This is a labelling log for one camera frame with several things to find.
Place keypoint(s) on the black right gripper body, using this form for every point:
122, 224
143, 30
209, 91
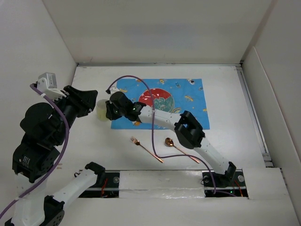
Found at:
115, 112

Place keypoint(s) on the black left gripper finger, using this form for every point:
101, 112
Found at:
87, 108
88, 96

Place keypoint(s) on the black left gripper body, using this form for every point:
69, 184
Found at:
71, 104

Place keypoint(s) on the pale yellow-green mug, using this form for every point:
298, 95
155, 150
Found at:
101, 110

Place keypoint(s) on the copper fork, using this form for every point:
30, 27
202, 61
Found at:
137, 142

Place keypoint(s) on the red and teal plate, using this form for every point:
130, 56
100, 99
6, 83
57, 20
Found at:
161, 99

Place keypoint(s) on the blue space-print cloth placemat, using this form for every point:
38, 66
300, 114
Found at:
188, 94

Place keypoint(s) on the copper spoon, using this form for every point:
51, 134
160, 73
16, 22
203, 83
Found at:
169, 142

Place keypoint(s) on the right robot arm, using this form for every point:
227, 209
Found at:
188, 130

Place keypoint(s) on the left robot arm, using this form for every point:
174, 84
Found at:
46, 126

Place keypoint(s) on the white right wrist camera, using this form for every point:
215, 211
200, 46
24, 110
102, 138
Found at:
112, 90

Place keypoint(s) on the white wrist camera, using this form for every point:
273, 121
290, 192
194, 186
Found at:
47, 84
112, 90

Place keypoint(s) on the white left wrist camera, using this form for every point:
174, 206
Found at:
47, 84

